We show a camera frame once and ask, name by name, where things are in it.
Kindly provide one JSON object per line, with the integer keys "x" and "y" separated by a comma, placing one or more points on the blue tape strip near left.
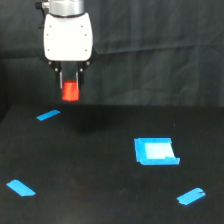
{"x": 20, "y": 188}

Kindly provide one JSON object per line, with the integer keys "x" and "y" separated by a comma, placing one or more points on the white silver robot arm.
{"x": 63, "y": 9}

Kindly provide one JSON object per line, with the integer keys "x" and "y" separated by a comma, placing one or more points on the red hexagonal block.
{"x": 70, "y": 91}

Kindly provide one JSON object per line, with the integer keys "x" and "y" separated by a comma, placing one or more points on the blue tape strip near right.
{"x": 191, "y": 196}

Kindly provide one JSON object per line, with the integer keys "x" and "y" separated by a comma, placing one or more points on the black backdrop curtain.
{"x": 151, "y": 52}

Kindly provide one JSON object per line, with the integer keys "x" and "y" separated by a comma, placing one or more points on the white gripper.
{"x": 67, "y": 40}

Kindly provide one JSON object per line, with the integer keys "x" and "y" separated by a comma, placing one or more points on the blue tape square marker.
{"x": 155, "y": 151}

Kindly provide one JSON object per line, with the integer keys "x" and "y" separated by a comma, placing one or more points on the blue tape strip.
{"x": 48, "y": 115}
{"x": 191, "y": 196}
{"x": 20, "y": 188}

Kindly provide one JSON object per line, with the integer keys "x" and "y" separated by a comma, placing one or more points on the blue tape strip far left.
{"x": 48, "y": 115}

